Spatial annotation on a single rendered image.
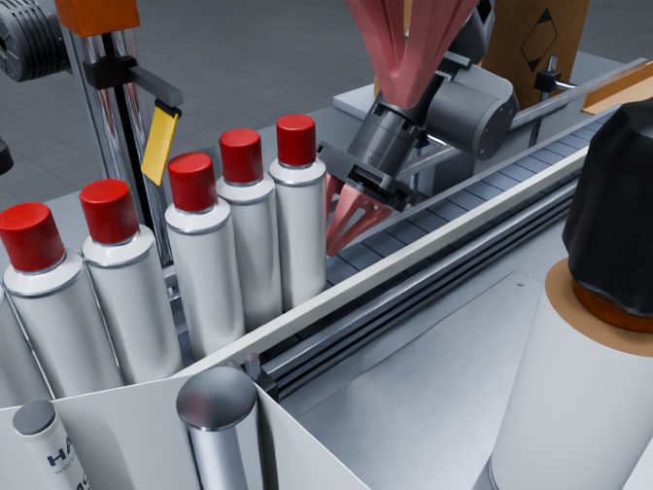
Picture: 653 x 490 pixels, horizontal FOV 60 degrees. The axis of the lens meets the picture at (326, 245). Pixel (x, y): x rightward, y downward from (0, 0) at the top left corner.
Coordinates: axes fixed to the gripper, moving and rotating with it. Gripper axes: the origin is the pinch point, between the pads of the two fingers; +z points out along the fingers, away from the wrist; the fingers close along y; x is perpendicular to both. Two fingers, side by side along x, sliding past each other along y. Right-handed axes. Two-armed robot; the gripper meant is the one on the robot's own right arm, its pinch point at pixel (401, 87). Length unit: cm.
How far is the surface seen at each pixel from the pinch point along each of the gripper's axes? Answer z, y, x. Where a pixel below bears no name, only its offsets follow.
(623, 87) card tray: 34, 104, 28
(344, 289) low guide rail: 27.3, 10.8, 14.7
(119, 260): 14.6, -8.9, 16.9
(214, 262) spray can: 18.1, -2.0, 16.2
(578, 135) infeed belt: 31, 67, 19
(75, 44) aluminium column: 4.5, -2.6, 32.9
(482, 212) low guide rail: 27.3, 32.5, 13.8
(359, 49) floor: 113, 268, 269
